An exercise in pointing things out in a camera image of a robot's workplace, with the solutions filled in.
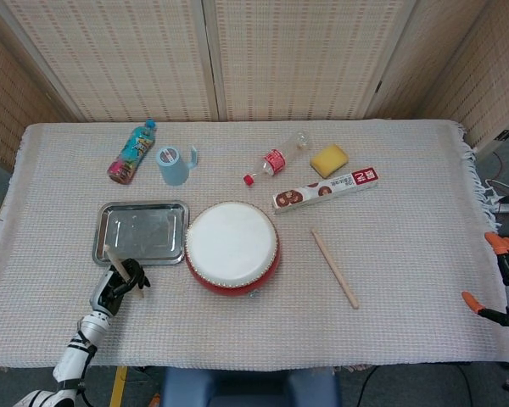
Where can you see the red drum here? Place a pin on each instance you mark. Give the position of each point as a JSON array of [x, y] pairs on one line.
[[231, 241]]

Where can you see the colourful drink bottle blue cap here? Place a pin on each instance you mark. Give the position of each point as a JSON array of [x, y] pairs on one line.
[[131, 152]]

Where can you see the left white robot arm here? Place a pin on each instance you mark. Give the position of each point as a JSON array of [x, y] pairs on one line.
[[74, 360]]

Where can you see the bamboo folding screen panel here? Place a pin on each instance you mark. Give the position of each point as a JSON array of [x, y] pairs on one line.
[[8, 106], [301, 63], [415, 76], [110, 63], [492, 85]]

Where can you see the clear bottle red cap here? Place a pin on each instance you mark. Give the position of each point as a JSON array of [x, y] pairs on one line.
[[273, 161]]

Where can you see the wooden drumstick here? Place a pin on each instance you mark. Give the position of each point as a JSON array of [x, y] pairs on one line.
[[335, 269], [112, 256]]

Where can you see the rectangular metal tray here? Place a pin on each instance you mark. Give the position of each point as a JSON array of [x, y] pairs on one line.
[[140, 233]]

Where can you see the yellow floor tape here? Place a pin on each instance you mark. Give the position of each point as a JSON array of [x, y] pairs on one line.
[[119, 388]]

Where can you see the long cling film box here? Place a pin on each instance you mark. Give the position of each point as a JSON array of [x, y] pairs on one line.
[[326, 191]]

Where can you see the white power strip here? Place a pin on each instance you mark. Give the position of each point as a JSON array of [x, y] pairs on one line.
[[508, 207]]

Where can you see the light blue plastic mug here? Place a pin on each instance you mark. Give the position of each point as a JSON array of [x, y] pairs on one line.
[[171, 167]]

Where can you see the yellow sponge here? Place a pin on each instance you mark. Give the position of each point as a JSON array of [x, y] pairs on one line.
[[328, 160]]

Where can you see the black label plate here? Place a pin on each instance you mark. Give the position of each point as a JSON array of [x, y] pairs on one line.
[[505, 135]]

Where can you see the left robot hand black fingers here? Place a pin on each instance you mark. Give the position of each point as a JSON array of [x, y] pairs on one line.
[[104, 297]]

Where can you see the woven beige tablecloth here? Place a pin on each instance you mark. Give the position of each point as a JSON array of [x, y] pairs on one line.
[[407, 254]]

